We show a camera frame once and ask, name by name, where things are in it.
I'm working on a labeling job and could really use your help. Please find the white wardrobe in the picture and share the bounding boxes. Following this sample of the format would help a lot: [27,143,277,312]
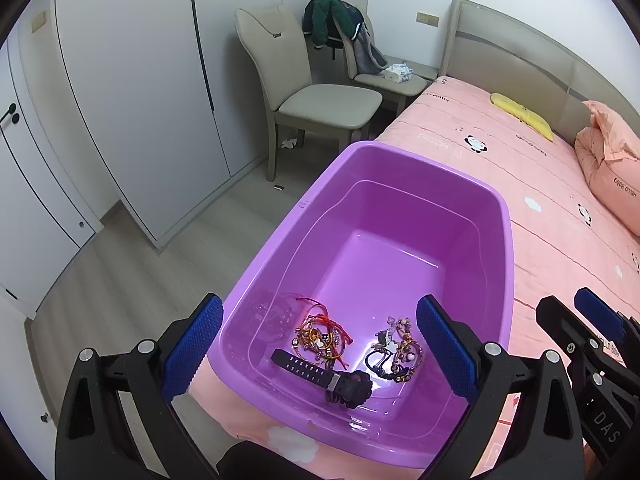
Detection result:
[0,0,268,318]

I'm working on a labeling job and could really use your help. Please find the dark green jacket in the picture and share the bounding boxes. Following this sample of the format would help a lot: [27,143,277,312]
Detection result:
[304,0,368,51]

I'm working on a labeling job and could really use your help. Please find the beige bed headboard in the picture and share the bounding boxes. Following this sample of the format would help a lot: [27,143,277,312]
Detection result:
[437,0,640,141]

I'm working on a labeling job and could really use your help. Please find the yellow pillow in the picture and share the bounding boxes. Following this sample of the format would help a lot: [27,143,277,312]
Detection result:
[490,92,555,142]

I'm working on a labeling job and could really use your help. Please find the pink pillow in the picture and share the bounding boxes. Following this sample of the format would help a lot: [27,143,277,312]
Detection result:
[581,100,640,161]

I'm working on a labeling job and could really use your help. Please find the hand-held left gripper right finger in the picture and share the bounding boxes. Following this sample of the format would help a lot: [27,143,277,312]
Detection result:
[416,294,586,480]

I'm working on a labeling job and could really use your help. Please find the beaded bracelet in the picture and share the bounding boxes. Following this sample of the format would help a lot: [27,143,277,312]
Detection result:
[380,315,416,346]

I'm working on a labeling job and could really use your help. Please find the tissue packet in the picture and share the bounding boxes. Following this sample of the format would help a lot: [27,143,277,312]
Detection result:
[382,62,415,83]

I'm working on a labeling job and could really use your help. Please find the red string bracelet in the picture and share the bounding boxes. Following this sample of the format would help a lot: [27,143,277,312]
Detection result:
[297,297,356,346]

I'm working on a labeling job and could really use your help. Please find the gold braided bracelet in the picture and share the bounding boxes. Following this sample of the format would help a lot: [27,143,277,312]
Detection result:
[300,345,351,363]

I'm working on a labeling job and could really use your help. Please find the beige chair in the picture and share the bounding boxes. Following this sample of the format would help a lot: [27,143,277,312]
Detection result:
[345,12,436,116]
[234,6,383,181]

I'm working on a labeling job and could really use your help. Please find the folded pink quilt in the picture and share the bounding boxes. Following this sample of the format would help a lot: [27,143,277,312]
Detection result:
[574,127,640,237]

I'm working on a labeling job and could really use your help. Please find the red bracelet with gold charm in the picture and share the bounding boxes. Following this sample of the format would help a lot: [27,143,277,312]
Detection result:
[292,310,331,356]

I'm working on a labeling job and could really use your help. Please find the person's dark trousers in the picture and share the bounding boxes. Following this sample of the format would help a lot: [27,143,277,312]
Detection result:
[216,440,321,480]

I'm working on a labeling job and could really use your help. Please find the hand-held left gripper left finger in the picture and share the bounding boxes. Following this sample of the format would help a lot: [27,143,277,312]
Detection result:
[54,293,224,480]

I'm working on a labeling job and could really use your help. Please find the black cord bracelet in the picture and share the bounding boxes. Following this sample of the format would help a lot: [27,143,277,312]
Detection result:
[364,345,396,378]

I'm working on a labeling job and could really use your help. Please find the grey garment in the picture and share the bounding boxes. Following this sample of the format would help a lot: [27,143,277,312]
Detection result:
[342,22,388,76]

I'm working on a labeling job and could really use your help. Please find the black wrist watch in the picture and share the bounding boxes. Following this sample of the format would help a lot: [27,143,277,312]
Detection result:
[271,349,375,408]

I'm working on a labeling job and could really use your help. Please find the pink printed bedsheet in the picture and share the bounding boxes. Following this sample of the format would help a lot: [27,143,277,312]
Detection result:
[190,76,640,480]

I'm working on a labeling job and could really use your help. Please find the purple plastic tub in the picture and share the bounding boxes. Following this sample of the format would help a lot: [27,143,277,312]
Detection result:
[200,141,516,472]

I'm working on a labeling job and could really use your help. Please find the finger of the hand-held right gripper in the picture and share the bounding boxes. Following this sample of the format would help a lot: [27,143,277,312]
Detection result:
[574,287,640,356]
[536,296,608,366]

